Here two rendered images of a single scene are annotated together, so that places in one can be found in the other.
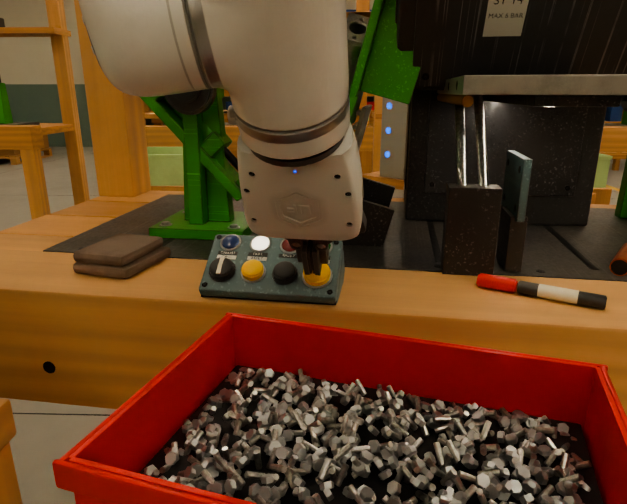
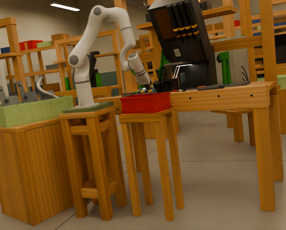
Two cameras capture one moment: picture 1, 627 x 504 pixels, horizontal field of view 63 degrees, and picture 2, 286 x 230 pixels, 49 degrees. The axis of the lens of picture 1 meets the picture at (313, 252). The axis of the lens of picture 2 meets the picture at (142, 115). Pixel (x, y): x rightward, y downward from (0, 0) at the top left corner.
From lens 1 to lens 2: 207 cm
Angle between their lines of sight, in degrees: 23
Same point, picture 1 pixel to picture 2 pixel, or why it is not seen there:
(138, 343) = not seen: hidden behind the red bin
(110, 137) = (128, 81)
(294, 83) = (137, 68)
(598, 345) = (181, 95)
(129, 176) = (132, 88)
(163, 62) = (127, 68)
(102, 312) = not seen: hidden behind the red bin
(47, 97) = (111, 77)
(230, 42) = (131, 66)
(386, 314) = not seen: hidden behind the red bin
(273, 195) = (139, 79)
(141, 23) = (125, 65)
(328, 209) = (145, 80)
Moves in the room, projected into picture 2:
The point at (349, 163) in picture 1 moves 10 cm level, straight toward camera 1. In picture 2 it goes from (145, 75) to (139, 75)
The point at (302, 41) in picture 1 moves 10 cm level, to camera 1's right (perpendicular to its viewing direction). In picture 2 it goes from (136, 65) to (149, 64)
